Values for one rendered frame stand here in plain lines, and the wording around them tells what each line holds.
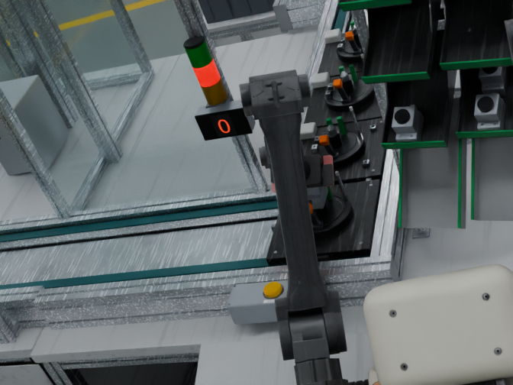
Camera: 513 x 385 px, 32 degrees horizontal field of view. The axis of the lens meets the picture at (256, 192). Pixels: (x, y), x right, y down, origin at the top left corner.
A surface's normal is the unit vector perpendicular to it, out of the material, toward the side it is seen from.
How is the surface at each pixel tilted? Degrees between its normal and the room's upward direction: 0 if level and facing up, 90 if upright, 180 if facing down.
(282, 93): 10
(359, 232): 0
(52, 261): 0
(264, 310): 90
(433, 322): 48
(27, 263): 0
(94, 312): 90
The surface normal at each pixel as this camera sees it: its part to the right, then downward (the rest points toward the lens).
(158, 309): -0.20, 0.64
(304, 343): -0.07, -0.28
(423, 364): -0.26, -0.06
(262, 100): -0.15, -0.82
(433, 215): -0.48, -0.07
